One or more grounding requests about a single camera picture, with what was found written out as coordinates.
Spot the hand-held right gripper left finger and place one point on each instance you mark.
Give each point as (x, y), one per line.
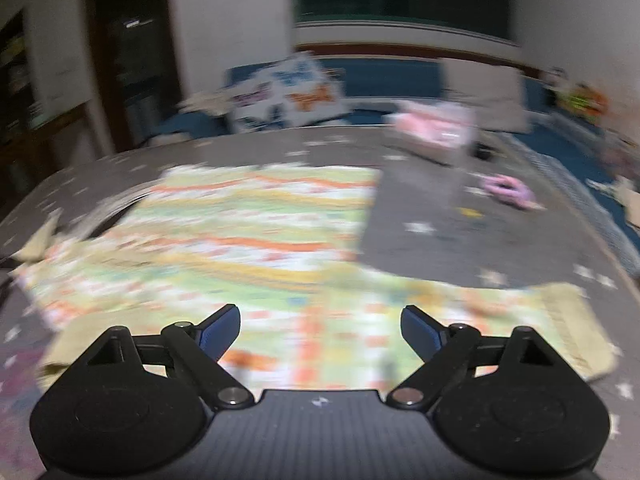
(220, 330)

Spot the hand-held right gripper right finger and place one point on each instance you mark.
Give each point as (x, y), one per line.
(419, 330)

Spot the colourful patterned garment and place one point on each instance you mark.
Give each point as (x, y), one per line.
(250, 240)

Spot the small black object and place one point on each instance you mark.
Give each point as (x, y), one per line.
(482, 151)

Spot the plastic bag with pink cloth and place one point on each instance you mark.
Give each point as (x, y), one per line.
(435, 127)

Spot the cream crumpled cloth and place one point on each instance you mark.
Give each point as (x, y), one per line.
(202, 102)

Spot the white square cushion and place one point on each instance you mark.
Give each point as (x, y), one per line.
(482, 92)

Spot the butterfly print pillow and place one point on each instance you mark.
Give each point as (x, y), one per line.
(285, 92)

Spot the beige flat cloth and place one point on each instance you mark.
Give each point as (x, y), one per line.
(627, 192)

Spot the colourful plush toys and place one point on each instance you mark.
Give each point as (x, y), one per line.
(582, 100)

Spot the panda plush toy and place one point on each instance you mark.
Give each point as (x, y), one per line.
(555, 80)

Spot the dark wooden door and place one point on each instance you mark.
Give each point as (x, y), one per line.
(130, 50)

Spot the bookshelf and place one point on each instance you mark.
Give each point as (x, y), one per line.
(15, 85)

